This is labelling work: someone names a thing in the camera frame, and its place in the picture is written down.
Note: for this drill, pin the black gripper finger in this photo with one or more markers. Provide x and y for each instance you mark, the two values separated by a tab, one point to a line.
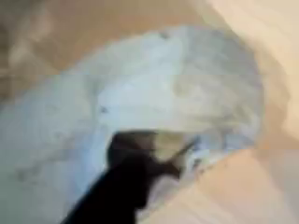
124	186

